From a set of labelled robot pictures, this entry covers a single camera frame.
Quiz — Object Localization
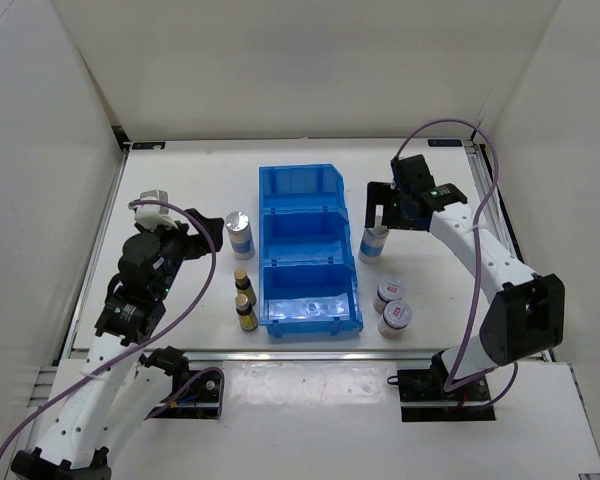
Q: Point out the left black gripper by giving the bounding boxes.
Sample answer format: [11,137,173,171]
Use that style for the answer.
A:
[135,209,223,299]

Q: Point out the silver-lid blue-label bottle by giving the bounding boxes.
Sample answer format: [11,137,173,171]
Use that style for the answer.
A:
[225,211,255,260]
[358,225,389,264]

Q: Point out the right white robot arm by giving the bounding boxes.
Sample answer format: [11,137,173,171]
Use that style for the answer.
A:
[365,155,565,400]

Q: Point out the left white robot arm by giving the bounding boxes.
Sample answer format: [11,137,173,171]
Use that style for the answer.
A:
[10,200,224,479]

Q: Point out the rear small amber bottle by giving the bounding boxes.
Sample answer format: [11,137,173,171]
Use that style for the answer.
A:
[234,268,257,305]

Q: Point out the small amber bottle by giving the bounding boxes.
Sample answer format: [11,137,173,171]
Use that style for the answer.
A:
[234,268,257,305]
[235,294,259,331]

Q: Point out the rear red-logo lid jar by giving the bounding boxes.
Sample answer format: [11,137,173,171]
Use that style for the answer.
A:
[372,277,405,314]

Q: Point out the red-logo lid jar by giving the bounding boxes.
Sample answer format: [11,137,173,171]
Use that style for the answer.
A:
[377,300,412,339]
[372,277,405,314]

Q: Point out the front small amber bottle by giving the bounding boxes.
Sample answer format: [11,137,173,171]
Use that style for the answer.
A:
[235,294,259,331]

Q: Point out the blue three-compartment plastic bin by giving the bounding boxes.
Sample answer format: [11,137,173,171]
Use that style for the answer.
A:
[258,164,364,339]

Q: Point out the front red-logo lid jar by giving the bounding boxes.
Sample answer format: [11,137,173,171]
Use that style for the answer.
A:
[377,300,412,339]

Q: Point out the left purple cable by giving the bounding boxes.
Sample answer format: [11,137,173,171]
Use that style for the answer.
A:
[0,199,221,480]

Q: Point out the purple cable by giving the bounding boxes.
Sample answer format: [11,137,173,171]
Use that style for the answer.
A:
[394,117,520,407]
[0,199,221,480]

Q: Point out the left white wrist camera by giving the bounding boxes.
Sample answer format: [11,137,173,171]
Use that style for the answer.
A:
[132,189,176,231]

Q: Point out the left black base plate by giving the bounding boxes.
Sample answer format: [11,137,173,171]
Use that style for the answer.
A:
[148,366,225,420]

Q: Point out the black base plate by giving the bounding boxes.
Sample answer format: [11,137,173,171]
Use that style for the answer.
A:
[386,368,496,423]
[148,366,225,420]

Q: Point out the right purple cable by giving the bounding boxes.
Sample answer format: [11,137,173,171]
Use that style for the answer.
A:
[394,117,520,407]

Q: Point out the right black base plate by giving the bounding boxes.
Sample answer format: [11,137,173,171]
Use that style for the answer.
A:
[386,368,496,423]

